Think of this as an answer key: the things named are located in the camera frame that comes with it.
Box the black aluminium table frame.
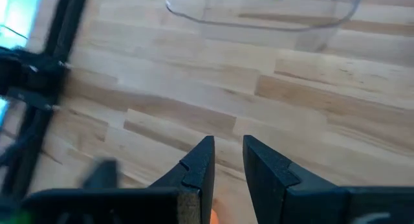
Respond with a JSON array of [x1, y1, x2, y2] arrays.
[[0, 0, 91, 202]]

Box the clear plastic basket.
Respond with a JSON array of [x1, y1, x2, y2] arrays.
[[164, 0, 363, 53]]

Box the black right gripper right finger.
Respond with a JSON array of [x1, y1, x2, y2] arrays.
[[242, 135, 414, 224]]

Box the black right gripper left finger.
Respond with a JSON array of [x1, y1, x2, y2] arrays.
[[19, 135, 216, 224]]

